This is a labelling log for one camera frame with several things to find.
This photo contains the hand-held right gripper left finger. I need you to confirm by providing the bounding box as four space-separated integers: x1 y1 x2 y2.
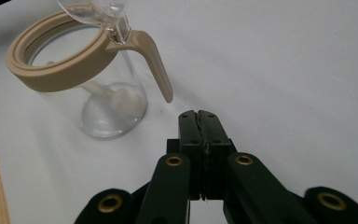
166 109 207 201

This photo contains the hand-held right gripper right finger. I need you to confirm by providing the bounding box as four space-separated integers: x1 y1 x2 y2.
199 109 239 201

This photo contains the glass pitcher with beige rim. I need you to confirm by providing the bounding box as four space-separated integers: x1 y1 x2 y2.
5 0 174 140

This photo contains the white spoon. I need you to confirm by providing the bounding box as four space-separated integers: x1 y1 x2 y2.
46 61 147 118

